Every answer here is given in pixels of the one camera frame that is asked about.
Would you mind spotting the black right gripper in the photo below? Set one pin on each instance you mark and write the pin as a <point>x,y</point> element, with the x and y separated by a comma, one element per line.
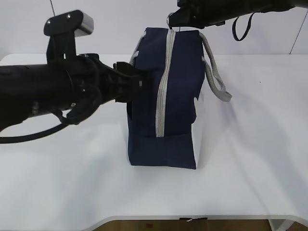
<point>202,13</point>

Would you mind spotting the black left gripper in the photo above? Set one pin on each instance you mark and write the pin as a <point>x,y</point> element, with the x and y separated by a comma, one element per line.
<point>99,83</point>

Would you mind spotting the navy and white lunch bag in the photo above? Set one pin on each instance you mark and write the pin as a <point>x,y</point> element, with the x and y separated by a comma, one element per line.
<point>165,122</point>

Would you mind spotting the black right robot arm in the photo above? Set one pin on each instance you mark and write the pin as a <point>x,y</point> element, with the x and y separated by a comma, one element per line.
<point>265,6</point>

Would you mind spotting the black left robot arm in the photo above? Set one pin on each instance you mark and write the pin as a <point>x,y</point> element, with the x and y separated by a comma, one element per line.
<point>70,86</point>

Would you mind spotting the black tape on table edge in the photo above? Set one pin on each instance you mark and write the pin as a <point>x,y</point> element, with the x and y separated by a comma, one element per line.
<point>193,219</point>

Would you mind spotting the silver camera on left wrist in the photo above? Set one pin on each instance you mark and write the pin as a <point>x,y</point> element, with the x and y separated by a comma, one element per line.
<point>78,22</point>

